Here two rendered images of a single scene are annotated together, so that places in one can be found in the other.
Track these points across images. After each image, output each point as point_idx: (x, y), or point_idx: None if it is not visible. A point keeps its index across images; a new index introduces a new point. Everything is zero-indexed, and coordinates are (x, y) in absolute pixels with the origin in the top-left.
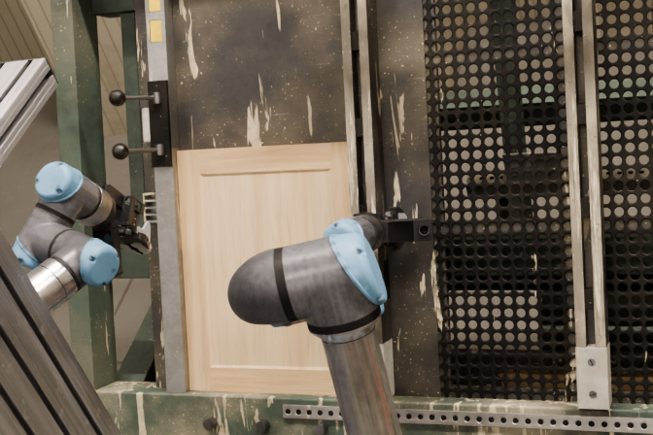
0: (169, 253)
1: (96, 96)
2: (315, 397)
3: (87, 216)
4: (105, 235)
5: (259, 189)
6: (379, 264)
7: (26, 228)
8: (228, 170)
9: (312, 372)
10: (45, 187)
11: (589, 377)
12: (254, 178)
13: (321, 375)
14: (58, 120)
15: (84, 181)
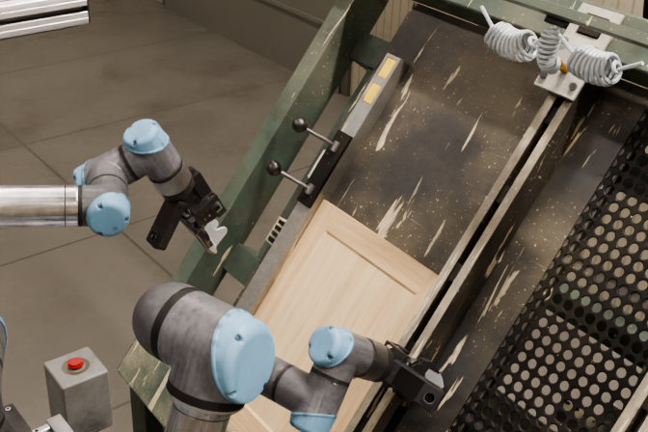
0: (262, 277)
1: (309, 122)
2: None
3: (155, 181)
4: (169, 209)
5: (357, 273)
6: (390, 404)
7: (98, 157)
8: (346, 240)
9: None
10: (129, 134)
11: None
12: (359, 260)
13: None
14: (265, 121)
15: (165, 149)
